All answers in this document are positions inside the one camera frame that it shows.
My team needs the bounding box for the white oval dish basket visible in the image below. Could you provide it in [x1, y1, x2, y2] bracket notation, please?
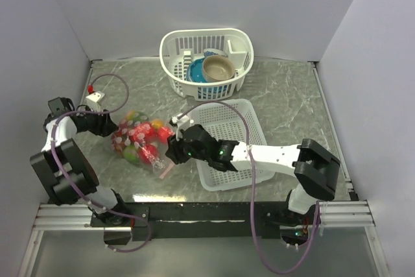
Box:
[160, 28, 254, 101]

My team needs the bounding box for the red fake fruit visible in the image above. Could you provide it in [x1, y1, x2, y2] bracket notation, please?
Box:
[133, 123, 158, 142]

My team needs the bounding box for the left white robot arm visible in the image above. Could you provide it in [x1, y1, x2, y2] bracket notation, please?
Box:
[30, 97, 129, 226]

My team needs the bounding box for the beige ceramic bowl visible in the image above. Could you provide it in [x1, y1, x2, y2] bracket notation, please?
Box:
[202, 55, 236, 82]

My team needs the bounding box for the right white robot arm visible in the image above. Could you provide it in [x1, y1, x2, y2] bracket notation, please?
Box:
[166, 125, 340, 224]

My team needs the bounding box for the green fake fruit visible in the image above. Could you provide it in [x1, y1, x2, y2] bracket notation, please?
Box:
[123, 145, 140, 163]

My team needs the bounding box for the orange fake fruit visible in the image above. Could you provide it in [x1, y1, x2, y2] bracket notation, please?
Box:
[151, 119, 164, 130]

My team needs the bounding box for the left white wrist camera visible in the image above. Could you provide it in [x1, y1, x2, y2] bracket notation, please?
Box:
[86, 91, 105, 112]

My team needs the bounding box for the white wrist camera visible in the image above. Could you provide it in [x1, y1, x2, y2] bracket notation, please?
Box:
[169, 114, 195, 139]
[86, 91, 105, 112]

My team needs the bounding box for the red fake tomato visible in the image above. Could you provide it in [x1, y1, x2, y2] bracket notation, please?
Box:
[158, 126, 175, 144]

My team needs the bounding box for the clear zip top bag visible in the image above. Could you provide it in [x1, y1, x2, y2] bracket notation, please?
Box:
[111, 110, 174, 179]

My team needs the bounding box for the white blue floral cup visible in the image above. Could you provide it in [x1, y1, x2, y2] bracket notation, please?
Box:
[203, 48, 228, 58]

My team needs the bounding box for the blue dotted plate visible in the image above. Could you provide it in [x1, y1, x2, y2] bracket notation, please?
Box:
[186, 58, 207, 83]

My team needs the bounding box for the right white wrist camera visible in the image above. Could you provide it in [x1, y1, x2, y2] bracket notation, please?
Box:
[169, 114, 195, 139]

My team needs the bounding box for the aluminium frame rail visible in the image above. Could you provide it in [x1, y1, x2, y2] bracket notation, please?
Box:
[32, 201, 375, 231]

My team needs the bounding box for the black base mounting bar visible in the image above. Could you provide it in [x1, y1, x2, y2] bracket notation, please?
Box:
[89, 200, 322, 242]

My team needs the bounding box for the white rectangular perforated tray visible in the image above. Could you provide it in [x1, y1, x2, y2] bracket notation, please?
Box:
[187, 99, 267, 191]

